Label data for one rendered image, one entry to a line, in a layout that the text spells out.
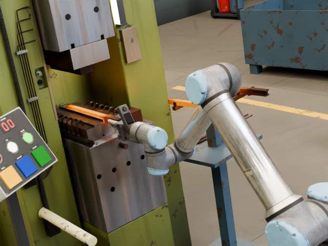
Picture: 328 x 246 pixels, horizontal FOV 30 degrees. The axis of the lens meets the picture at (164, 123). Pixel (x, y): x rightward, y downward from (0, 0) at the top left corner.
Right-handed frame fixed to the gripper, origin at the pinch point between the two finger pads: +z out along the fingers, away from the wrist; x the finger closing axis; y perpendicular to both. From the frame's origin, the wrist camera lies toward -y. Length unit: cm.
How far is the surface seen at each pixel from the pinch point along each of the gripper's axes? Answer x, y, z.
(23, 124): -45.1, -13.6, -4.6
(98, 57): 1.2, -28.9, 3.6
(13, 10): -28, -57, 18
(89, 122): -6.7, 1.2, 8.9
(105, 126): -2.0, 3.9, 3.0
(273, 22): 330, 44, 195
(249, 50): 327, 76, 230
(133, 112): 15.3, 2.3, 3.1
